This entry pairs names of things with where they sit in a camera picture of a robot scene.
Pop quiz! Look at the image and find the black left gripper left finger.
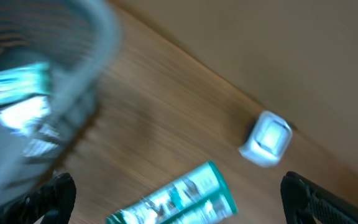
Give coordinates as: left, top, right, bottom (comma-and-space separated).
0, 173, 76, 224

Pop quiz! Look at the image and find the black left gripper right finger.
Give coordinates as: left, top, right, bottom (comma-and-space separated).
280, 171, 358, 224

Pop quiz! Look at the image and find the green gloves packet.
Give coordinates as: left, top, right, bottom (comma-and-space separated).
106, 161, 238, 224

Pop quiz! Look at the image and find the white barcode scanner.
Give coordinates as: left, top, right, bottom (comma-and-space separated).
239, 111, 293, 167

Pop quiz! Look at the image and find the grey plastic shopping basket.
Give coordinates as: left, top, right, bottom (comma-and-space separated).
0, 0, 121, 206

